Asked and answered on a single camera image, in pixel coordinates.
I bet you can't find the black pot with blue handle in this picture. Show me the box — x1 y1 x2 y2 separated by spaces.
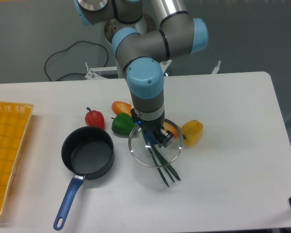
53 126 114 231

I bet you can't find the orange baguette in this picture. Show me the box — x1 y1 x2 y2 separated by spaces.
112 101 179 138

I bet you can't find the red bell pepper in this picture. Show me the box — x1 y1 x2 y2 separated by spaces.
85 107 105 130

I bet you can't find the yellow woven basket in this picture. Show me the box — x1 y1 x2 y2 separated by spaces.
0 101 34 216

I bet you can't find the yellow bell pepper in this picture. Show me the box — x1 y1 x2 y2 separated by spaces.
180 119 204 147

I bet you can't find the glass lid with blue knob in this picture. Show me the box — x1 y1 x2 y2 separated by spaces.
128 119 184 168

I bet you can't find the green onion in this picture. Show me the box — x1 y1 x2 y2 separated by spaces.
140 130 181 187

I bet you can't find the black cable on floor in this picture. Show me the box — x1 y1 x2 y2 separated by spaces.
44 40 109 82

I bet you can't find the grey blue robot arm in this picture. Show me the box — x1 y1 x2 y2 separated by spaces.
74 0 209 147

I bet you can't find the green bell pepper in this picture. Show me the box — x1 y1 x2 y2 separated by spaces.
112 113 136 136

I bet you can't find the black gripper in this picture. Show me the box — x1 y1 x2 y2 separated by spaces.
130 108 174 148

